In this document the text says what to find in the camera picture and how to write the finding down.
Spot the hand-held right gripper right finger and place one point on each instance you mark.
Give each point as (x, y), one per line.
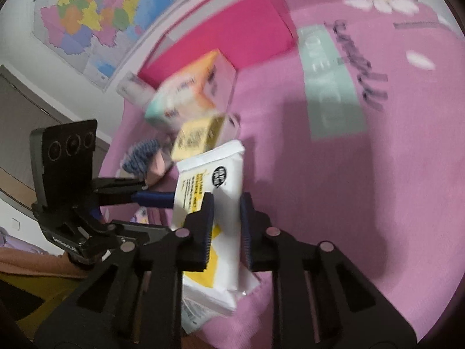
(245, 232)

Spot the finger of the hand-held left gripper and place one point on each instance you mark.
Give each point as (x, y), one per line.
(152, 200)
(116, 184)

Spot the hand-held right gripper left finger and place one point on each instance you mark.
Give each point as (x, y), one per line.
(207, 232)

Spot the pink spout pouch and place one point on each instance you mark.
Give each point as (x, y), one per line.
(156, 171)

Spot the blue gingham scrunchie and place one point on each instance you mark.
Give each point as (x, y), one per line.
(140, 158)

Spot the white and yellow packet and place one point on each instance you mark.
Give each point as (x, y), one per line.
(203, 174)

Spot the white printed pouch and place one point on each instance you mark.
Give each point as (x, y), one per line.
(210, 305)

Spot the small yellow box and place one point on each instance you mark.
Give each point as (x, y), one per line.
(196, 138)

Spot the pink cardboard box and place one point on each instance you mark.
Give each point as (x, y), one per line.
(236, 32)

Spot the person's left forearm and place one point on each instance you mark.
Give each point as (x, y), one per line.
(29, 263)

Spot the colourful printed packet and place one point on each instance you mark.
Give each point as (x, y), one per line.
(140, 216)

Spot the grey brown door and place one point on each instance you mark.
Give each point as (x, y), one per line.
(36, 116)

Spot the pink floral bed sheet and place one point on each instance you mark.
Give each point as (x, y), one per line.
(327, 189)

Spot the pastel tissue pack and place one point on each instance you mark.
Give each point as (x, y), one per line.
(181, 94)

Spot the person's olive yellow clothing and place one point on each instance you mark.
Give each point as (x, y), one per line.
(36, 298)

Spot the colourful wall map poster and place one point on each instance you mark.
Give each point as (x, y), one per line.
(90, 14)

